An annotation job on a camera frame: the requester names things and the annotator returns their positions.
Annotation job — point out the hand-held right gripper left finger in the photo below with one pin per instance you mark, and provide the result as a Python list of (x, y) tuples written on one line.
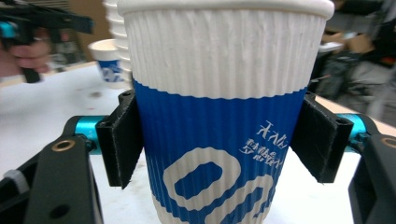
[(121, 140)]

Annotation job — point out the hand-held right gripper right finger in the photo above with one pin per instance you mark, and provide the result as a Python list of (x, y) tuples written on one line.
[(320, 140)]

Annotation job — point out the stack of paper cups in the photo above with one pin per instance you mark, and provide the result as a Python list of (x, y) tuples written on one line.
[(120, 46)]

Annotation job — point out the blue and white paper cup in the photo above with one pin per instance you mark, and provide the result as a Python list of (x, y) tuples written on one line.
[(107, 71), (218, 124)]

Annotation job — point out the white table mat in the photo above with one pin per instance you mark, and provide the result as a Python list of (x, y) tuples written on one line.
[(46, 102)]

